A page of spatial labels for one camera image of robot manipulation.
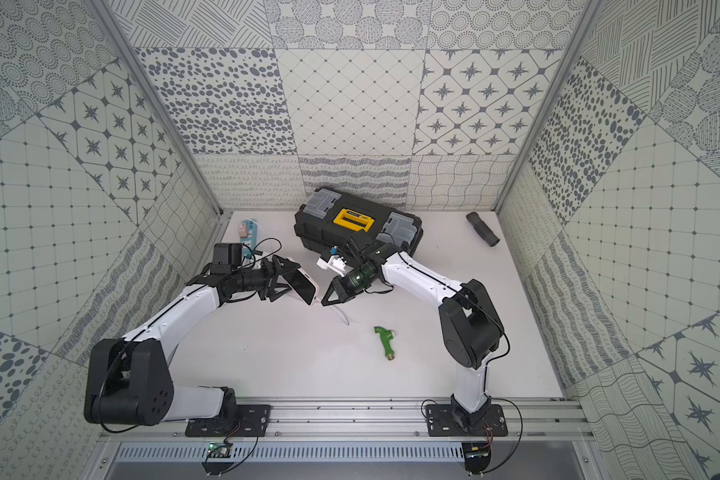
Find black smartphone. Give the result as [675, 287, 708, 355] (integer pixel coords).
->
[284, 268, 319, 305]

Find aluminium frame rail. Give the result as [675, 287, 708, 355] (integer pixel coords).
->
[98, 395, 595, 445]

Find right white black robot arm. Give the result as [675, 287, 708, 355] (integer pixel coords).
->
[317, 232, 505, 415]

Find black cylindrical tube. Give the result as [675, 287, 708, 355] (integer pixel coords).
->
[466, 212, 500, 247]

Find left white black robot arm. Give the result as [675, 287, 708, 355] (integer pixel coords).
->
[83, 255, 301, 433]

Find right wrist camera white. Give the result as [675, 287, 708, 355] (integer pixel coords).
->
[317, 246, 353, 277]

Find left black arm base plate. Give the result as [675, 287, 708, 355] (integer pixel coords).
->
[185, 404, 272, 438]

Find green plastic pipe fitting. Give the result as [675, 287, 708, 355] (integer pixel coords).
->
[374, 326, 395, 361]

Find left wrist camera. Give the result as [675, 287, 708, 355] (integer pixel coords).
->
[211, 243, 243, 270]

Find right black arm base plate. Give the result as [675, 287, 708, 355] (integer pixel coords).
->
[423, 403, 508, 437]

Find black toolbox yellow latch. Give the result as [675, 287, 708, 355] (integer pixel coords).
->
[294, 187, 424, 256]

